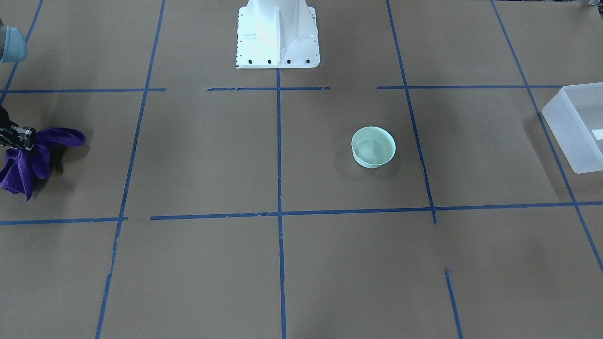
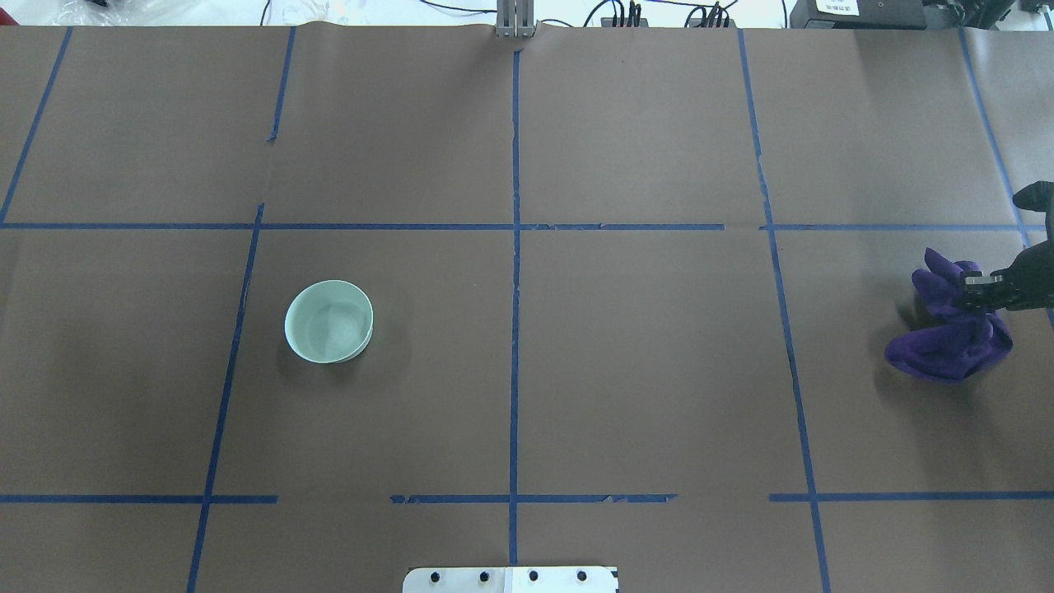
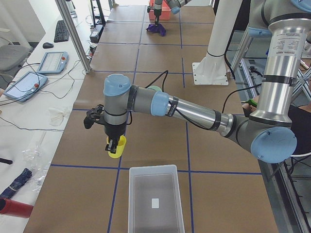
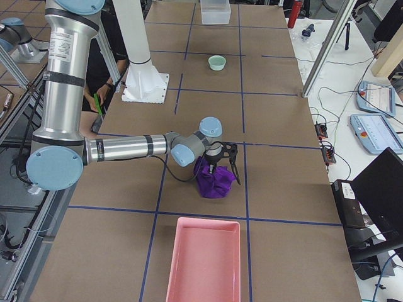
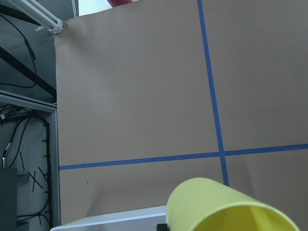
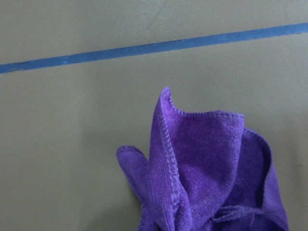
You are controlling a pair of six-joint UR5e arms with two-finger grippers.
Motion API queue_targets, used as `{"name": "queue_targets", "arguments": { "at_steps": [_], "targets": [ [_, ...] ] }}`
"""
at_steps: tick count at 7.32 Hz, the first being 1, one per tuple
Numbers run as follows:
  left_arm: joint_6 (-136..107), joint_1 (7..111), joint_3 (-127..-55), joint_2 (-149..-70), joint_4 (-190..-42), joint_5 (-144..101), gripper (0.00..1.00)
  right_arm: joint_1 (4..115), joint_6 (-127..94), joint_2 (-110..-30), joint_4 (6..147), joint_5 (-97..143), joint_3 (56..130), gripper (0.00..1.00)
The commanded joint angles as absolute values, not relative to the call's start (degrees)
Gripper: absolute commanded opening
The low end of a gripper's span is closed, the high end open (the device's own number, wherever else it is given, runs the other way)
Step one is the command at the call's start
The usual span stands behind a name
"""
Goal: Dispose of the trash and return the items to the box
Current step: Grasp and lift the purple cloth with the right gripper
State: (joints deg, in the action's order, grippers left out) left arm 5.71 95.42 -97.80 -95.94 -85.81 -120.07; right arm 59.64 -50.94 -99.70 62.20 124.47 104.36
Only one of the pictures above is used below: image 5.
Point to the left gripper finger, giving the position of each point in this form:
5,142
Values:
162,227

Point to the red water bottle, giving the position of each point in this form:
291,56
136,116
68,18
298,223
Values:
115,3

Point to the translucent white plastic bin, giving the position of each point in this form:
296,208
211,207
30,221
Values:
135,220

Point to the yellow plastic cup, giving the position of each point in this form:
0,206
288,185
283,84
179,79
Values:
201,204

